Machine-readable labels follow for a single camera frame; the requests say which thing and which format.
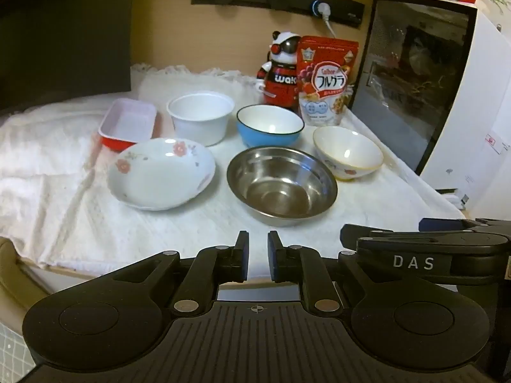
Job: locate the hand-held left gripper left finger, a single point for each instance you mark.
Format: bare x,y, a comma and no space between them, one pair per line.
241,256

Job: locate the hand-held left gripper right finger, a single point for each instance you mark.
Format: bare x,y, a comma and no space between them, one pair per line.
274,256

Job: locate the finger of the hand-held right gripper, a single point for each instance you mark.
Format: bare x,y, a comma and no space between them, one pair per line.
443,224
359,232

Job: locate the stainless steel bowl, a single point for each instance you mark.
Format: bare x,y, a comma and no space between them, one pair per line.
279,191

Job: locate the cream floral rice bowl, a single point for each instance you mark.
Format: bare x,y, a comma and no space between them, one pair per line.
347,155

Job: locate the white floral plate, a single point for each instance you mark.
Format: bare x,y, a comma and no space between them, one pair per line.
159,177

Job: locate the blue enamel bowl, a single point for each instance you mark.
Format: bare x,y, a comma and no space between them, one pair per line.
255,137

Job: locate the white plastic bowl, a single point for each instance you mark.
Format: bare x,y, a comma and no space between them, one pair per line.
199,127

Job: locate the red rectangular food tray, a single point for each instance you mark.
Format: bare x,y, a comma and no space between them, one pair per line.
127,121

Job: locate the white computer case glass panel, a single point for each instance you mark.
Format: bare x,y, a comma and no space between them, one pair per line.
479,107

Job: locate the red cereal bag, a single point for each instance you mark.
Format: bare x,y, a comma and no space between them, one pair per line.
327,83

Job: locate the red black robot figurine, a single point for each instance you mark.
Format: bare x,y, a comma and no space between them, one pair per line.
281,81

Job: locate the white table cloth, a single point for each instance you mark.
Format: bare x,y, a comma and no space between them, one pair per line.
60,167

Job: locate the white red figurine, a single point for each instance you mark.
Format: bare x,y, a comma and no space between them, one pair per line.
471,2

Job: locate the beige chair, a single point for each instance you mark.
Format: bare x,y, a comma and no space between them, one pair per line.
16,287

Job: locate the grey grid mat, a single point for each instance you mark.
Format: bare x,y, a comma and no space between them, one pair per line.
12,355

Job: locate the black monitor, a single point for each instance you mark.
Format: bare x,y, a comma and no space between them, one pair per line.
60,48

